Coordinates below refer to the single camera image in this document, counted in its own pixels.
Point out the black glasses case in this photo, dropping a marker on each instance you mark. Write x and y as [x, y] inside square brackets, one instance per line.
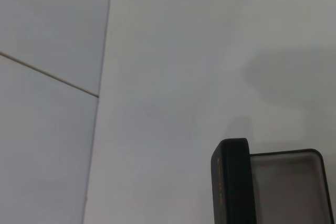
[233, 182]

